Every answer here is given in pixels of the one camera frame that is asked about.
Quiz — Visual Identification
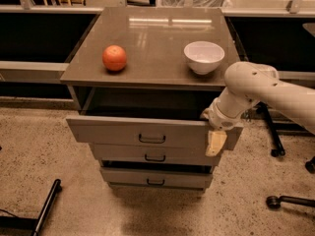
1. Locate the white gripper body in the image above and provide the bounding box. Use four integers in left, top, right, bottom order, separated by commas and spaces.
208, 98, 240, 131

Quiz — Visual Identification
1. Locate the grey top drawer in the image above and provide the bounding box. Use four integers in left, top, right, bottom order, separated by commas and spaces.
65, 115, 244, 151

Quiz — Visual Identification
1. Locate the grey drawer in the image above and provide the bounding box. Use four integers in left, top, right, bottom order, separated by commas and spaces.
65, 115, 244, 151
91, 144, 221, 166
100, 167, 213, 190

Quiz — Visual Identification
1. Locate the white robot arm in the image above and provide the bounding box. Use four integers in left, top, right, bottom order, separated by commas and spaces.
201, 62, 315, 156

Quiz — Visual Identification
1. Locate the grey drawer cabinet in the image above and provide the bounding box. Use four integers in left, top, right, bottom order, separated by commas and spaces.
59, 6, 252, 195

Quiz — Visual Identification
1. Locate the grey middle drawer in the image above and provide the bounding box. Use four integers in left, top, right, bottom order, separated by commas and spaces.
91, 144, 221, 166

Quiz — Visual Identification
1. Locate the grey bottom drawer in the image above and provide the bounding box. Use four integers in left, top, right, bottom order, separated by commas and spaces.
100, 167, 213, 190

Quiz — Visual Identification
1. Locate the white bowl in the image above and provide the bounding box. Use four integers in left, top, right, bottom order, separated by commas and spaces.
183, 41, 225, 75

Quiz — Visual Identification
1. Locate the black stand leg right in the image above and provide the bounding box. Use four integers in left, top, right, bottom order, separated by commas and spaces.
256, 103, 285, 157

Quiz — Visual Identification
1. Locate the black stand leg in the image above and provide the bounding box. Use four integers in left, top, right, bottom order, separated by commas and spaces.
0, 179, 62, 236
256, 103, 285, 157

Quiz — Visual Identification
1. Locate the black caster leg right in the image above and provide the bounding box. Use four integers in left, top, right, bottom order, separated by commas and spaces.
266, 196, 315, 209

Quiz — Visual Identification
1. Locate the black caster far right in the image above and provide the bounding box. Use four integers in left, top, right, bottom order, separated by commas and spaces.
305, 156, 315, 174

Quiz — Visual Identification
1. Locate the orange fruit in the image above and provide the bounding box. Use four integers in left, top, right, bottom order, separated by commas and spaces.
102, 45, 127, 72

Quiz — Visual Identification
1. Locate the black stand leg left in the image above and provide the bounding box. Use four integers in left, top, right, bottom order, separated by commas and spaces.
0, 179, 62, 236

